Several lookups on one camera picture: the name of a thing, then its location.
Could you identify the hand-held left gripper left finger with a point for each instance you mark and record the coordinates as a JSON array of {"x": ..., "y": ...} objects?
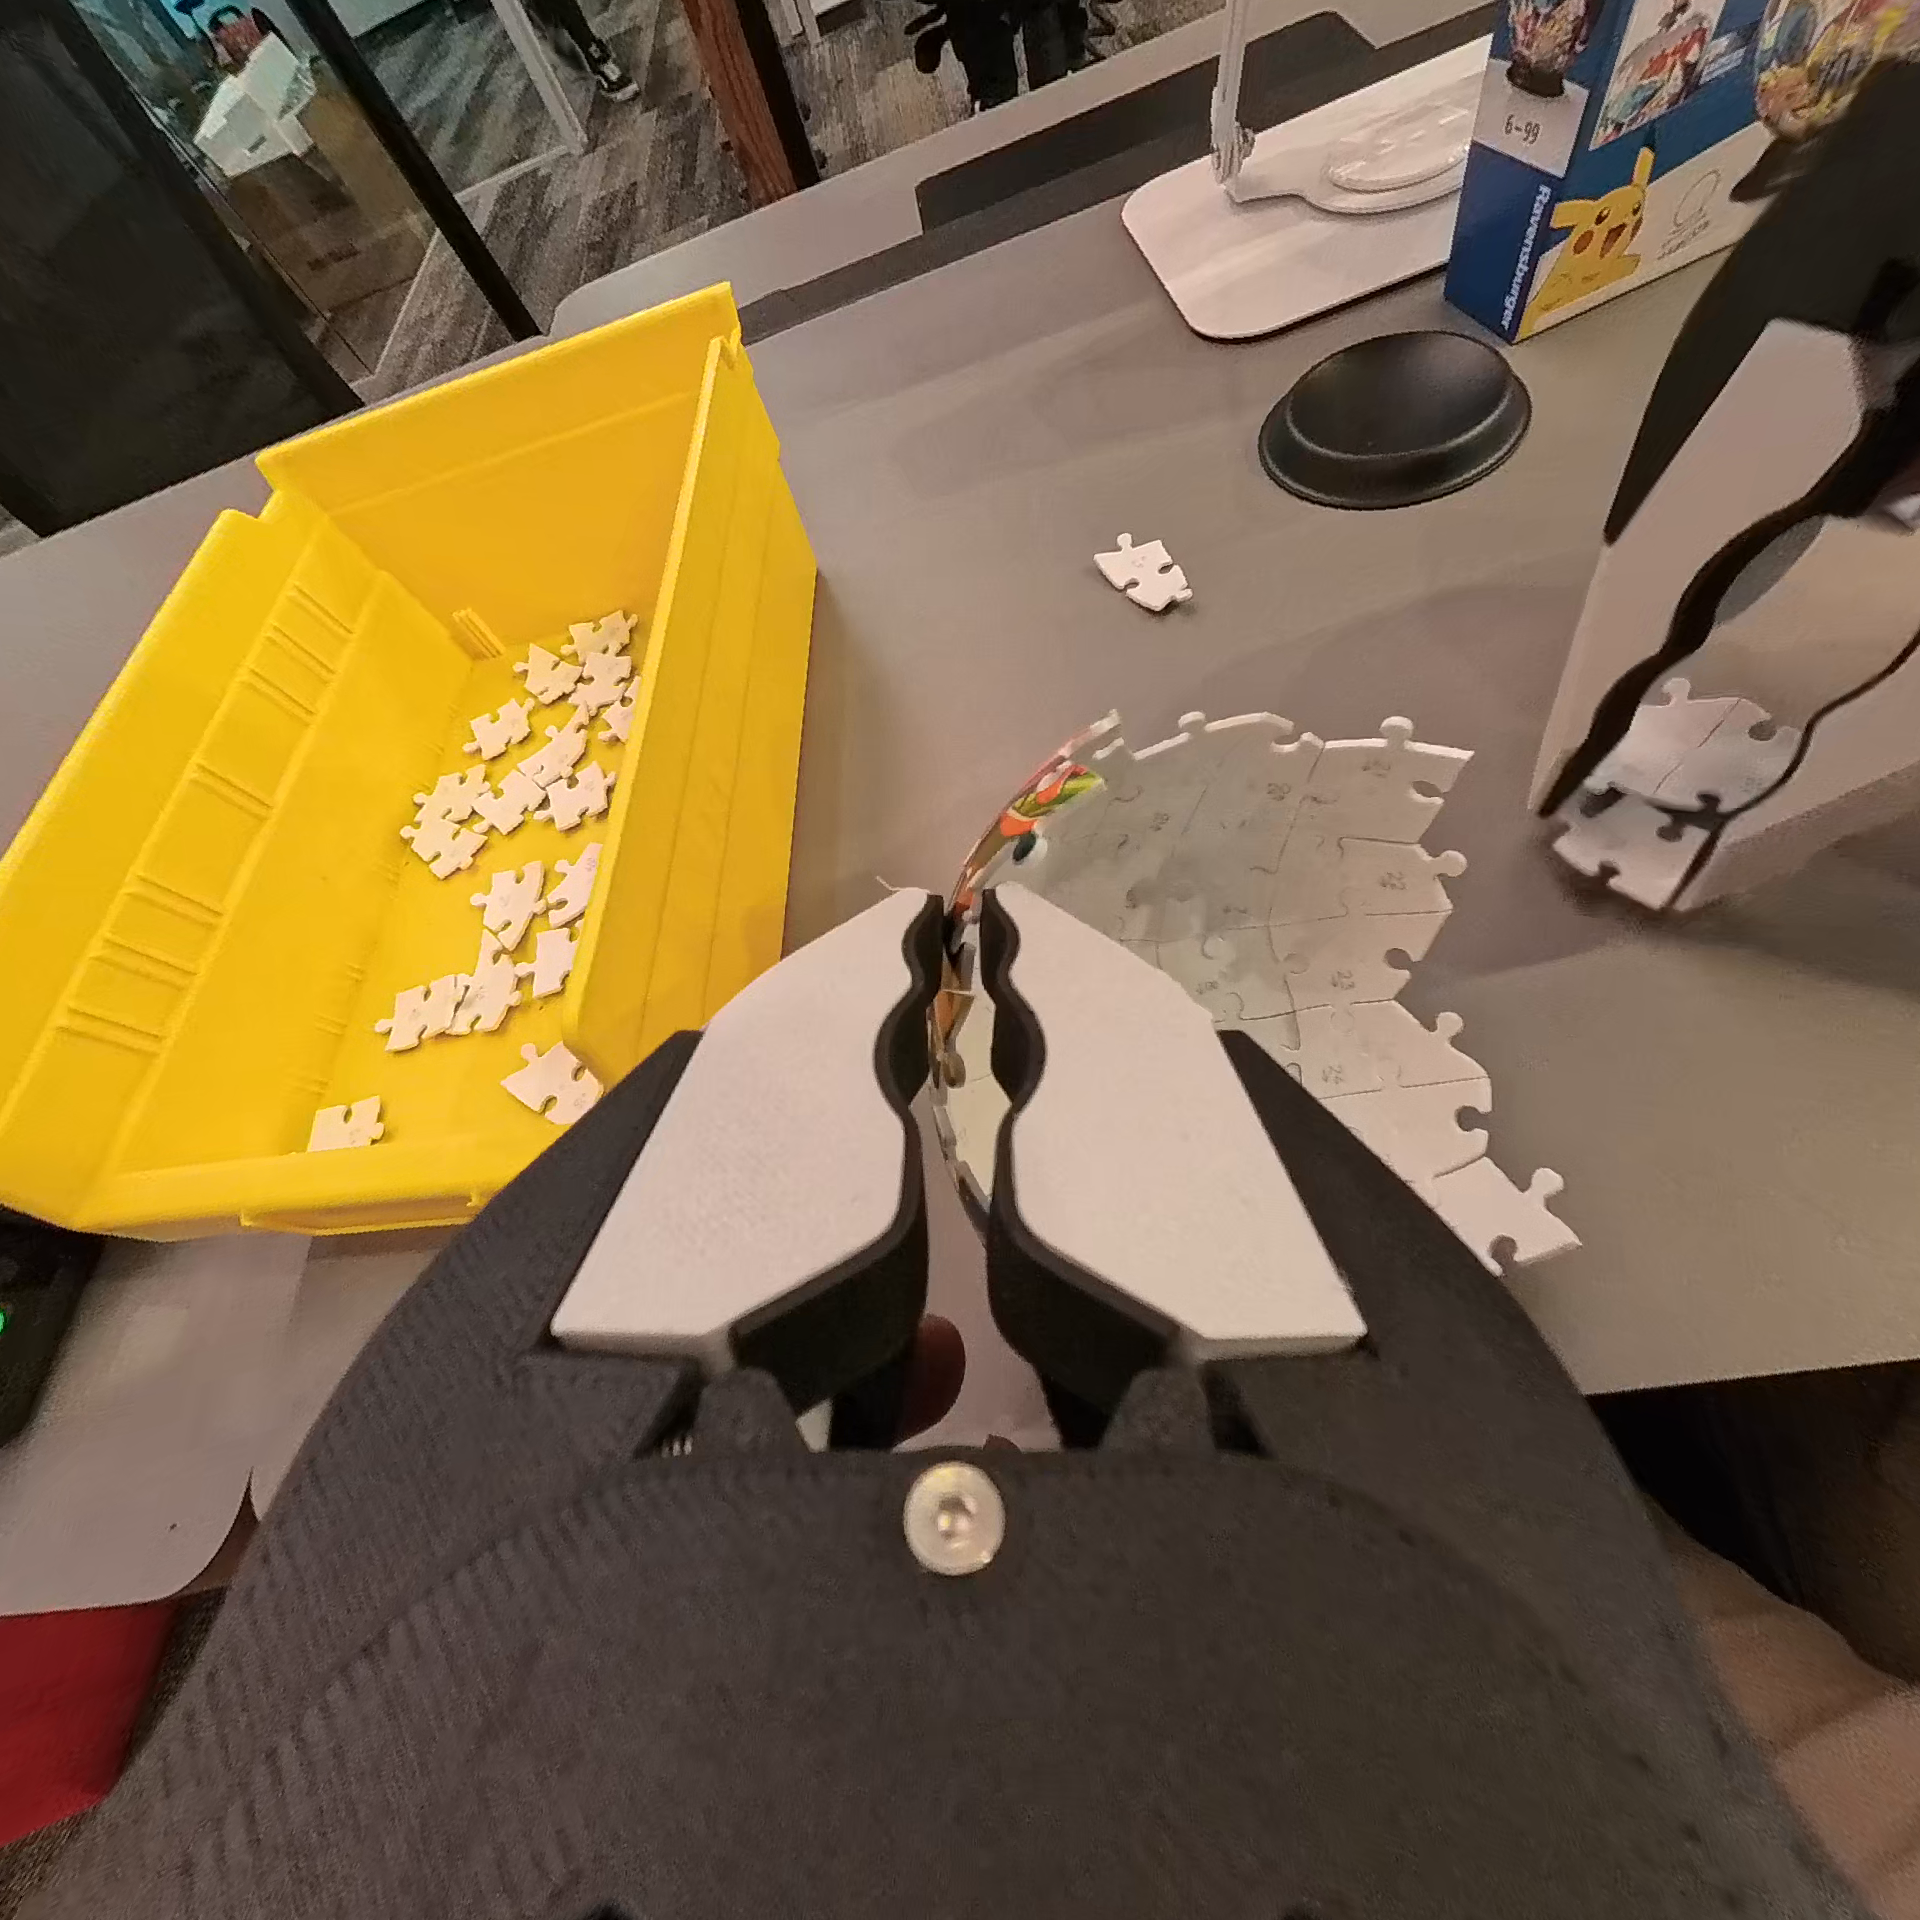
[{"x": 734, "y": 1171}]

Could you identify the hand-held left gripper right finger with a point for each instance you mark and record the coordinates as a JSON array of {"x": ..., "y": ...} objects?
[{"x": 1184, "y": 1185}]

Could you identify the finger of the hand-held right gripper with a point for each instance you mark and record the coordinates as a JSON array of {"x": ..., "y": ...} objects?
[
  {"x": 1844, "y": 796},
  {"x": 1694, "y": 495}
]

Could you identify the white puzzle piece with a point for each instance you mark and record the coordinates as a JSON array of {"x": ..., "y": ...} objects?
[
  {"x": 1628, "y": 862},
  {"x": 1142, "y": 573}
]

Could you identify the partly built puzzle ball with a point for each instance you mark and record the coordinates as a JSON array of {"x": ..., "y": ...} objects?
[{"x": 1318, "y": 931}]

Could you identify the blue puzzle box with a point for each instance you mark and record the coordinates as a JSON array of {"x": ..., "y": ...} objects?
[{"x": 1589, "y": 225}]

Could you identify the black round ball stand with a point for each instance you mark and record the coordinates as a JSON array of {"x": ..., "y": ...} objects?
[{"x": 1395, "y": 413}]

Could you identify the pile of white puzzle pieces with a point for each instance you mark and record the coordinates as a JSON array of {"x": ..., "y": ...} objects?
[{"x": 510, "y": 901}]

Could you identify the white loose puzzle piece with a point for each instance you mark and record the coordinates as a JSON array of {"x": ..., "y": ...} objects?
[{"x": 1142, "y": 573}]

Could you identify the person's left hand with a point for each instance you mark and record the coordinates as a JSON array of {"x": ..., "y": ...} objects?
[{"x": 938, "y": 1382}]

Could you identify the white rounded object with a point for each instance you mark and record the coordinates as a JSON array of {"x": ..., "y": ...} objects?
[{"x": 1276, "y": 255}]

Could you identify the yellow plastic bin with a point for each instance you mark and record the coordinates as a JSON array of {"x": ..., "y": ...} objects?
[{"x": 194, "y": 827}]

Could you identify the pale grey cardboard sheet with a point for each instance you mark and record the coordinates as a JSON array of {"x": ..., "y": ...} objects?
[{"x": 118, "y": 1424}]

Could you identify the black office chair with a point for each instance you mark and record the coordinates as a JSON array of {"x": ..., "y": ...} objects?
[{"x": 996, "y": 54}]

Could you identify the red object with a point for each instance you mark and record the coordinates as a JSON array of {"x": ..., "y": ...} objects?
[{"x": 67, "y": 1710}]

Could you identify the black framed glass partition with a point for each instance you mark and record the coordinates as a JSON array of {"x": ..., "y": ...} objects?
[{"x": 118, "y": 300}]

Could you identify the white cardboard box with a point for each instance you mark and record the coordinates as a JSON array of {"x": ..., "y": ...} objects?
[{"x": 254, "y": 105}]

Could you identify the brown wooden post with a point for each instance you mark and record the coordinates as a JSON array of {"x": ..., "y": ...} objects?
[{"x": 749, "y": 89}]

